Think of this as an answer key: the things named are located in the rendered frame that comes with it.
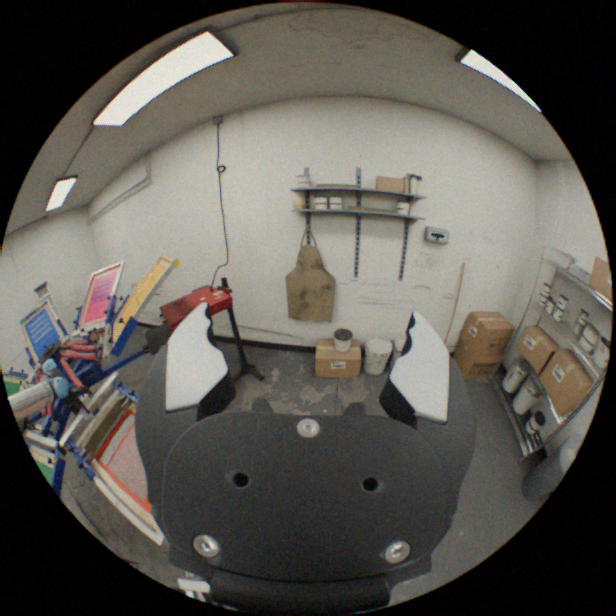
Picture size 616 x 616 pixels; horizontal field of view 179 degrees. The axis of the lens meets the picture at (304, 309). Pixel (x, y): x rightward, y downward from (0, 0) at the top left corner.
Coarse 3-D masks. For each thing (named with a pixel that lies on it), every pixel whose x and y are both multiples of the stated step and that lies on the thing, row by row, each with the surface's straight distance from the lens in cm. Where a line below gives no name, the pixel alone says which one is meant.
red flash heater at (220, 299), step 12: (204, 288) 204; (216, 288) 198; (180, 300) 193; (192, 300) 183; (204, 300) 175; (216, 300) 169; (228, 300) 169; (168, 312) 177; (180, 312) 168; (216, 312) 167; (168, 324) 166
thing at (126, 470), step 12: (108, 444) 131; (120, 444) 124; (96, 456) 135; (120, 456) 121; (132, 456) 115; (108, 468) 125; (120, 468) 119; (132, 468) 113; (120, 480) 117; (132, 480) 111; (144, 480) 107; (132, 492) 110; (144, 492) 105; (144, 504) 105
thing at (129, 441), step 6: (126, 414) 133; (132, 414) 130; (120, 420) 134; (120, 426) 131; (132, 426) 125; (114, 432) 132; (132, 432) 122; (126, 438) 123; (132, 438) 120; (126, 444) 121; (132, 444) 119; (132, 450) 117; (138, 456) 113
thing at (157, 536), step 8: (120, 392) 146; (112, 400) 144; (104, 408) 144; (96, 416) 146; (88, 432) 145; (80, 440) 147; (80, 448) 148; (96, 472) 131; (96, 480) 124; (104, 488) 119; (112, 496) 114; (120, 504) 110; (128, 512) 106; (136, 520) 103; (144, 528) 100; (152, 528) 101; (152, 536) 98; (160, 536) 96; (160, 544) 96
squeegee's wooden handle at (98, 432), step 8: (112, 408) 127; (120, 408) 130; (104, 416) 127; (112, 416) 129; (96, 424) 129; (104, 424) 128; (96, 432) 128; (104, 432) 130; (88, 440) 128; (96, 440) 130; (88, 448) 130
